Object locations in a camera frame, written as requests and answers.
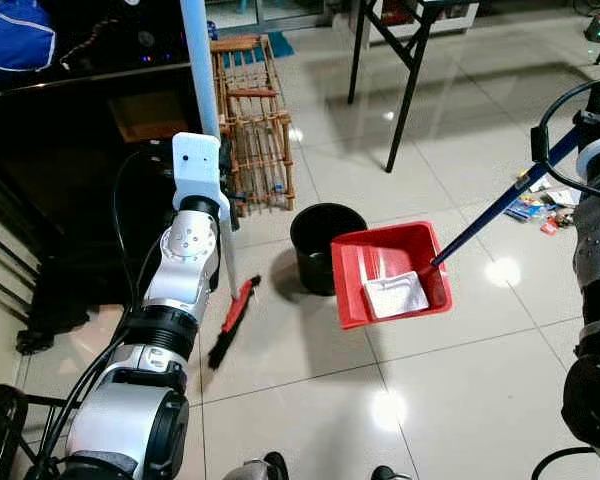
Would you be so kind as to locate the broom with red head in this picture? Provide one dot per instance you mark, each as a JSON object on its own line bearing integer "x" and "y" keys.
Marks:
{"x": 201, "y": 60}

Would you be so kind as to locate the white foam tray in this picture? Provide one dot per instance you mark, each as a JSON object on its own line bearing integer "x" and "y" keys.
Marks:
{"x": 395, "y": 297}

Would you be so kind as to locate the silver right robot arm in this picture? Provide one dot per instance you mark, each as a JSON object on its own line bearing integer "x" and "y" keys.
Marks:
{"x": 595, "y": 250}

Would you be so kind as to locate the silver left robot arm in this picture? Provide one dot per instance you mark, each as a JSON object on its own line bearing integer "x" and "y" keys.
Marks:
{"x": 170, "y": 300}

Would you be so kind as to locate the teal floor mat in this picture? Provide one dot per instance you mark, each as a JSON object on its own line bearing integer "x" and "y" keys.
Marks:
{"x": 282, "y": 45}

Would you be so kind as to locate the wooden slatted shoe rack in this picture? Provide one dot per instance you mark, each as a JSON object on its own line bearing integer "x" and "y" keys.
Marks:
{"x": 255, "y": 130}

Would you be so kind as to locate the small black device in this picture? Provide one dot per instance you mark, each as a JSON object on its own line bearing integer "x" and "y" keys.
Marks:
{"x": 597, "y": 28}

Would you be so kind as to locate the white crumpled paper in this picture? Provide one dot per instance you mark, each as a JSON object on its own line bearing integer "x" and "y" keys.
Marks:
{"x": 563, "y": 197}

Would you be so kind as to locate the black waste bin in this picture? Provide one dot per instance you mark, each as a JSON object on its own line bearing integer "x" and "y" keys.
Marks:
{"x": 320, "y": 240}

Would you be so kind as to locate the small red wrapper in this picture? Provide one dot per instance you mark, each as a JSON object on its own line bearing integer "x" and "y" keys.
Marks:
{"x": 548, "y": 227}

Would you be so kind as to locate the black cabinet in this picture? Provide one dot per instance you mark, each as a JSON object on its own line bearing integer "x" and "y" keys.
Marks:
{"x": 60, "y": 200}

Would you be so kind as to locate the white folding table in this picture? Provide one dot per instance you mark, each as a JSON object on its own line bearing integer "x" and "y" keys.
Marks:
{"x": 405, "y": 120}

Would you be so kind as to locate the blue bag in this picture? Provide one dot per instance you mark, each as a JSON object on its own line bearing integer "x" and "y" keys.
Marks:
{"x": 15, "y": 40}

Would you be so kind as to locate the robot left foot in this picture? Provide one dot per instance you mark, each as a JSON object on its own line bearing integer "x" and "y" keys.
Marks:
{"x": 258, "y": 468}

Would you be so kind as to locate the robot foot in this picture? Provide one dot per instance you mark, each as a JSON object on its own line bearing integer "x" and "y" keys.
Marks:
{"x": 258, "y": 468}
{"x": 390, "y": 473}

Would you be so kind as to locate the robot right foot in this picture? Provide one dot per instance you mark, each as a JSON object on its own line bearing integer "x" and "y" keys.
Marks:
{"x": 390, "y": 473}

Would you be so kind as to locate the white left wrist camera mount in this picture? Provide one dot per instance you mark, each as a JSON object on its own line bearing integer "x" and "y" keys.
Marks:
{"x": 198, "y": 165}

